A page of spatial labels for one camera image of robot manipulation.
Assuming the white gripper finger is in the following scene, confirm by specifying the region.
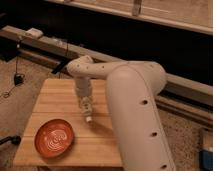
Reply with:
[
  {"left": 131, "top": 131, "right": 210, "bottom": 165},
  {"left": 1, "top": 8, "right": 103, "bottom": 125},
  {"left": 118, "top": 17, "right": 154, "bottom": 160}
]
[
  {"left": 78, "top": 99, "right": 84, "bottom": 113},
  {"left": 89, "top": 96, "right": 93, "bottom": 111}
]

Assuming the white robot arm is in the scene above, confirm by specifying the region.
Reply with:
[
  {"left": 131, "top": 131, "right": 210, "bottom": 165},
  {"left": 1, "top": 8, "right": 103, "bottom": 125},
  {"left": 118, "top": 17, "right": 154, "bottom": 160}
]
[{"left": 67, "top": 55, "right": 176, "bottom": 171}]

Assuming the orange ceramic bowl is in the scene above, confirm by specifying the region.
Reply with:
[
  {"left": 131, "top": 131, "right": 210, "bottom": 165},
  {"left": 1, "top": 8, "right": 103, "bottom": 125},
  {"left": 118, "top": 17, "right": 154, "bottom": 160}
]
[{"left": 34, "top": 119, "right": 74, "bottom": 158}]

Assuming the wooden board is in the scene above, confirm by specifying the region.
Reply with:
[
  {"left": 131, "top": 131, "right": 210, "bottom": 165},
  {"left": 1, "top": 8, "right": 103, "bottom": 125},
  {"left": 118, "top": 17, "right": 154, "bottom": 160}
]
[{"left": 13, "top": 79, "right": 122, "bottom": 167}]

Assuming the black power adapter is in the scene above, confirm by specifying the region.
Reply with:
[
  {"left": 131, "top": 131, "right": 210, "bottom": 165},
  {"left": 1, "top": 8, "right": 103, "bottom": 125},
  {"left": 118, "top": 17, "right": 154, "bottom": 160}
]
[{"left": 14, "top": 74, "right": 24, "bottom": 86}]

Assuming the white box on beam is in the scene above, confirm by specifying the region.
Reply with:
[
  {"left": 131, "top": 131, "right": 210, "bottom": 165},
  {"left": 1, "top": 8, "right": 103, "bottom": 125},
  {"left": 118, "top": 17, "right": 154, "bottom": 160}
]
[{"left": 25, "top": 28, "right": 43, "bottom": 38}]

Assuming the long wooden beam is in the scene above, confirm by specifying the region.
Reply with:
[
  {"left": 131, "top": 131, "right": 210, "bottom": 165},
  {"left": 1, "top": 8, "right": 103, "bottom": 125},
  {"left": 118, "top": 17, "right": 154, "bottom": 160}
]
[{"left": 0, "top": 26, "right": 213, "bottom": 110}]

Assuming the blue box at right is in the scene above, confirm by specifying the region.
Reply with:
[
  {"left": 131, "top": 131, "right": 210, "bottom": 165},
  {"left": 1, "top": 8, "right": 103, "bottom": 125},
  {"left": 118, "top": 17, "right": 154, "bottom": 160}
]
[{"left": 199, "top": 129, "right": 213, "bottom": 171}]

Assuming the black handle at left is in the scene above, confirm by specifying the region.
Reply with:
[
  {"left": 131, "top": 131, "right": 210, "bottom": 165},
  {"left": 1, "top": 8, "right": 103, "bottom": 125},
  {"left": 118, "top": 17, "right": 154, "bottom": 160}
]
[{"left": 0, "top": 136, "right": 21, "bottom": 145}]

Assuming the black cable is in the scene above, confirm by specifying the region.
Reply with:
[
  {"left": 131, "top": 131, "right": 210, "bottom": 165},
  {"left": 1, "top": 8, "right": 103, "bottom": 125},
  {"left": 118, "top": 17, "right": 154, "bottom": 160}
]
[{"left": 1, "top": 37, "right": 24, "bottom": 99}]

